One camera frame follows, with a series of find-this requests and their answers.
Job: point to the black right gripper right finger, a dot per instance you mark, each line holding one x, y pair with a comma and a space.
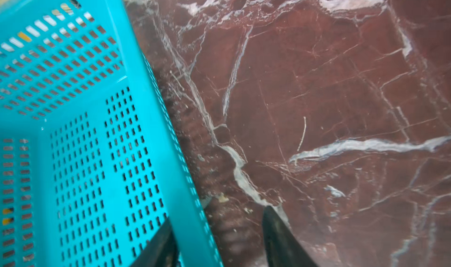
281, 247

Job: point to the teal perforated plastic basket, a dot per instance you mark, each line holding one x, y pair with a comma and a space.
91, 167

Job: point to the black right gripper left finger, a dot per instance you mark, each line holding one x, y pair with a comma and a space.
161, 251

